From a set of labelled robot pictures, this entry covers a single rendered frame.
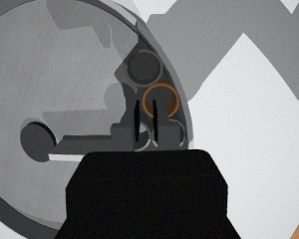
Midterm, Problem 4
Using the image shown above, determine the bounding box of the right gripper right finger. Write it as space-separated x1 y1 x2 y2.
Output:
152 100 180 150

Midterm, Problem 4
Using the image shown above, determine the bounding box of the bronze bushing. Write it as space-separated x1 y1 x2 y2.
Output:
142 79 179 118

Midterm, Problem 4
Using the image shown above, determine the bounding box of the grey metal ring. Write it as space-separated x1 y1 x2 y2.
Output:
135 111 151 151
150 113 186 147
125 49 162 87

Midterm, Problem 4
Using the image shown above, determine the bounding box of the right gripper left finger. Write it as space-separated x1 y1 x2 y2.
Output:
110 101 140 151

